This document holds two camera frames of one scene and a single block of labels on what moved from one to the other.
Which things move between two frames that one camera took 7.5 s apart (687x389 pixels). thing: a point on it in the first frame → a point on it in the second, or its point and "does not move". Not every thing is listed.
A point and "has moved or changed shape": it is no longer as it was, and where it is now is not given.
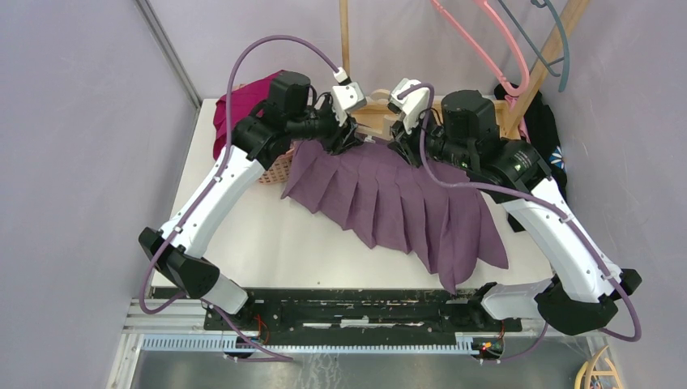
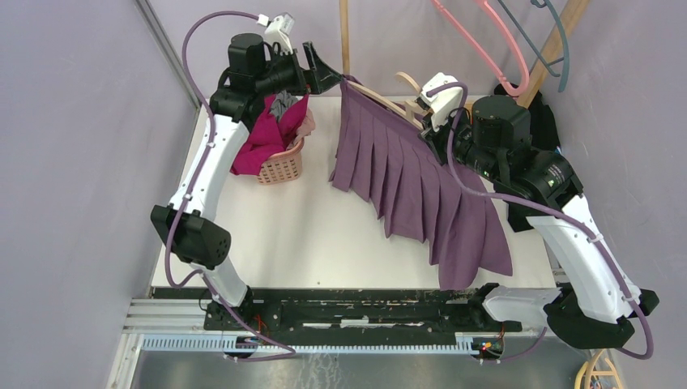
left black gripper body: x=333 y=140 → x=286 y=74
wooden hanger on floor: x=586 y=371 does not move
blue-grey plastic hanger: x=565 y=58 does not move
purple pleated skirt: x=437 y=215 has moved or changed shape
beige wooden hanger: x=374 y=120 has moved or changed shape
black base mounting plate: x=359 y=310 does not move
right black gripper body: x=411 y=142 → x=439 y=138
